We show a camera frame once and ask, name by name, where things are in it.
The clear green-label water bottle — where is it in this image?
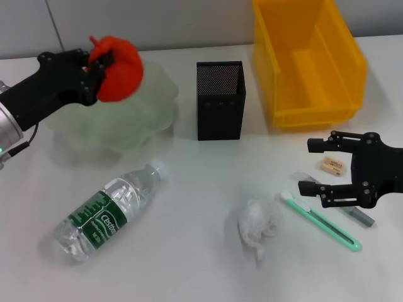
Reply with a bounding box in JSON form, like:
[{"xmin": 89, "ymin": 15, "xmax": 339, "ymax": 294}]
[{"xmin": 52, "ymin": 159, "xmax": 169, "ymax": 265}]

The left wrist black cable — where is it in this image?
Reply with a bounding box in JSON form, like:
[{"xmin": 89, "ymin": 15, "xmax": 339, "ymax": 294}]
[{"xmin": 6, "ymin": 121, "xmax": 40, "ymax": 158}]

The grey marker pen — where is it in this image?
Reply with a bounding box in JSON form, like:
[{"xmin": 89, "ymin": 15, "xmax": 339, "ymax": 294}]
[{"xmin": 291, "ymin": 171, "xmax": 376, "ymax": 228}]

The red orange fruit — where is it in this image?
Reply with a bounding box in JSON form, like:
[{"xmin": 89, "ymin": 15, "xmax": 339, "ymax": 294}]
[{"xmin": 89, "ymin": 35, "xmax": 145, "ymax": 103}]

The green utility knife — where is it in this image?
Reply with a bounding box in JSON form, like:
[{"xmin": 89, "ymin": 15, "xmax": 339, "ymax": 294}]
[{"xmin": 278, "ymin": 190, "xmax": 362, "ymax": 253}]

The yellow plastic bin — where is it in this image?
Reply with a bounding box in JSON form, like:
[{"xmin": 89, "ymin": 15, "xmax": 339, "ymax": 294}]
[{"xmin": 251, "ymin": 0, "xmax": 368, "ymax": 129}]

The white paper ball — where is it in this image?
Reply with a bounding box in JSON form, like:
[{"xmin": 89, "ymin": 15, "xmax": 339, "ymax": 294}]
[{"xmin": 236, "ymin": 198, "xmax": 280, "ymax": 264}]

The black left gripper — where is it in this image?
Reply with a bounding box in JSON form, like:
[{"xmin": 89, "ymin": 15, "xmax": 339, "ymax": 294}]
[{"xmin": 0, "ymin": 48, "xmax": 115, "ymax": 130}]

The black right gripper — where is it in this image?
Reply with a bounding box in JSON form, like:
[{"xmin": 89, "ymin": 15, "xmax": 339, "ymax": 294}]
[{"xmin": 297, "ymin": 130, "xmax": 403, "ymax": 209}]

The beige eraser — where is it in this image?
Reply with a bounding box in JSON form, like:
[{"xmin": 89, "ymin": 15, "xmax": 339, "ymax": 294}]
[{"xmin": 319, "ymin": 156, "xmax": 344, "ymax": 177}]

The black mesh pen holder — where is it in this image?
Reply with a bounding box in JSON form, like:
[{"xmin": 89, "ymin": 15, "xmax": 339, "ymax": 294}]
[{"xmin": 196, "ymin": 60, "xmax": 246, "ymax": 142}]

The green glass fruit plate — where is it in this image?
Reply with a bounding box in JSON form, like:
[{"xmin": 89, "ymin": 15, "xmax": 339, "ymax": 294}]
[{"xmin": 45, "ymin": 58, "xmax": 180, "ymax": 160}]

